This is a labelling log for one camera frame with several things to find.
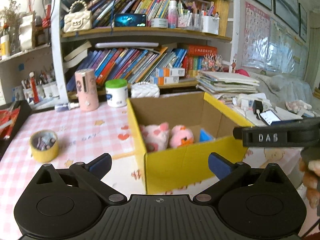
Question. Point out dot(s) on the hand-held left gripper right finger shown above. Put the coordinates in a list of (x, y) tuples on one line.
[(220, 166)]

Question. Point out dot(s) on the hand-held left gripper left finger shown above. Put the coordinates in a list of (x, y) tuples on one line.
[(101, 165)]

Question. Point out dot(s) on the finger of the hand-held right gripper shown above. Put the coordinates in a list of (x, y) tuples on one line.
[(265, 137)]

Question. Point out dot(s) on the small blue packet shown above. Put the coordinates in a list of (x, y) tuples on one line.
[(206, 137)]

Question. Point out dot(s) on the yellow cardboard box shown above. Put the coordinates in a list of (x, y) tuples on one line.
[(180, 165)]

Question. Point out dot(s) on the yellow tape roll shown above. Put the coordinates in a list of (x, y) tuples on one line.
[(47, 155)]

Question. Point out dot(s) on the small purple white gadget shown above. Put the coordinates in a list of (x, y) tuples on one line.
[(45, 142)]

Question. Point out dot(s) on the pink plush toy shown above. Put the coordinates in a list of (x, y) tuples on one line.
[(156, 135)]

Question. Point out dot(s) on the person's right hand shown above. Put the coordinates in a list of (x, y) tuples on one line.
[(310, 187)]

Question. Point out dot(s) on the black smartphone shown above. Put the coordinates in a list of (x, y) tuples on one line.
[(270, 117)]

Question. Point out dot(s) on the black charger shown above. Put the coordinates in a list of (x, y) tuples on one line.
[(257, 106)]

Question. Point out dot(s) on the pink white plush item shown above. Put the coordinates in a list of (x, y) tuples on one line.
[(297, 105)]

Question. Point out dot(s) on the pink checked tablecloth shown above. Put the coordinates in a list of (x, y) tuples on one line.
[(82, 135)]

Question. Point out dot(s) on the plugged white charger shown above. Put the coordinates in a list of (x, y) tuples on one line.
[(244, 104)]

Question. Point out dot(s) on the white power strip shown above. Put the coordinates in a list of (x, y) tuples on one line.
[(237, 100)]

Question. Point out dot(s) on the grey cloth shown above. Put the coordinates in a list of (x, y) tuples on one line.
[(280, 87)]

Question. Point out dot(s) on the stack of paper booklets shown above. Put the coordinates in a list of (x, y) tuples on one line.
[(225, 83)]

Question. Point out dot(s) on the clear spray bottle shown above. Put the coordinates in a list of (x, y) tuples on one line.
[(66, 107)]

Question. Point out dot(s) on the pink round object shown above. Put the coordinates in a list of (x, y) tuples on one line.
[(242, 73)]

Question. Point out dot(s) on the white jar green lid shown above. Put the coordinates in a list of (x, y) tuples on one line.
[(116, 95)]

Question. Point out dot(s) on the pink humidifier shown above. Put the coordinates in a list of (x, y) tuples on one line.
[(86, 90)]

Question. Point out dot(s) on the white quilted pouch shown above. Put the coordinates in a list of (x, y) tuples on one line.
[(145, 90)]

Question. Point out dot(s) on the white pen cup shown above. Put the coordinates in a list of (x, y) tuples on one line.
[(47, 91), (55, 90), (28, 94)]

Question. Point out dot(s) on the red packets on tray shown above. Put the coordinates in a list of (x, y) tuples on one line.
[(23, 115)]

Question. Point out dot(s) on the red foil packets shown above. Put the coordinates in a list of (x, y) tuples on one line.
[(8, 122)]

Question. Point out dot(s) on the row of colourful books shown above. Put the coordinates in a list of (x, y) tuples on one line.
[(120, 65)]

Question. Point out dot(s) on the orange blue white carton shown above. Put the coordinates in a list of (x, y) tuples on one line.
[(165, 80), (170, 72)]

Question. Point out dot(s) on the red tassel ornament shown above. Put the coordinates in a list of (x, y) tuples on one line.
[(34, 87)]

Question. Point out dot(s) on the pink alphabet poster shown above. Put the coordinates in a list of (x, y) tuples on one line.
[(257, 35)]

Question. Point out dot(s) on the thick lying books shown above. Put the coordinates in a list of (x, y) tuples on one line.
[(76, 53)]

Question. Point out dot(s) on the white wooden bookshelf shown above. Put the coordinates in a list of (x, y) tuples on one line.
[(56, 55)]

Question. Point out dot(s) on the white rolled paper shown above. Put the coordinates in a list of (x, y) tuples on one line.
[(127, 45)]

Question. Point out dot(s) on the white scalloped pen holder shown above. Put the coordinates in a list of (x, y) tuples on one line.
[(210, 26)]

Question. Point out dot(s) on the yellow books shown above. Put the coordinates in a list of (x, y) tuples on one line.
[(223, 17)]

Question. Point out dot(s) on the clear pen holder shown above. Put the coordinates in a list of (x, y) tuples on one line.
[(197, 22)]

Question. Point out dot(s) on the pink pen holder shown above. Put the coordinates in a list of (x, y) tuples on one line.
[(185, 21)]

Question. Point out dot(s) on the white pearl handbag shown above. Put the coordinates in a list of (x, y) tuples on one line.
[(77, 20)]

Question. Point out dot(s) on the smartphone with lit screen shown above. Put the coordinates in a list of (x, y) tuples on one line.
[(130, 20)]

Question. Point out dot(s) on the pink white bottle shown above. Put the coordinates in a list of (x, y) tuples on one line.
[(173, 16)]

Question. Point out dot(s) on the white cloth bag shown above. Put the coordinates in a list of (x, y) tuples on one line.
[(27, 32)]

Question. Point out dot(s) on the upper row of books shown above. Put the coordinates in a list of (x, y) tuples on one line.
[(140, 3)]

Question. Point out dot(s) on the dried flower bunch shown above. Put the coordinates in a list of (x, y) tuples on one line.
[(10, 12)]

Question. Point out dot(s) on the clear plastic wall sheets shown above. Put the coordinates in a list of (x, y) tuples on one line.
[(287, 50)]

